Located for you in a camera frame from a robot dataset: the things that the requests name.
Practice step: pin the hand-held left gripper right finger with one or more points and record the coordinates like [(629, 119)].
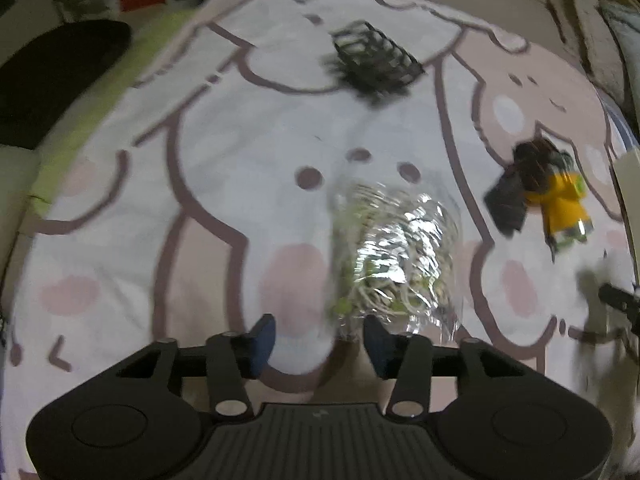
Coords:
[(377, 347)]

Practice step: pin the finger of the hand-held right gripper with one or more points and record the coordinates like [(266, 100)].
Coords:
[(620, 302)]

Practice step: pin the white shallow cardboard box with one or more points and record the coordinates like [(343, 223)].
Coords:
[(629, 210)]

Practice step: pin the printed cartoon blanket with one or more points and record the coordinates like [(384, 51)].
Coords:
[(225, 135)]

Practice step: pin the dark brown cushion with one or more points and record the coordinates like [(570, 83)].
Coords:
[(55, 75)]

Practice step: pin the grey fluffy pillow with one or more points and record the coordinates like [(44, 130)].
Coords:
[(590, 40)]

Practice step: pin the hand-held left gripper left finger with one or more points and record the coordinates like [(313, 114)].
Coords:
[(262, 342)]

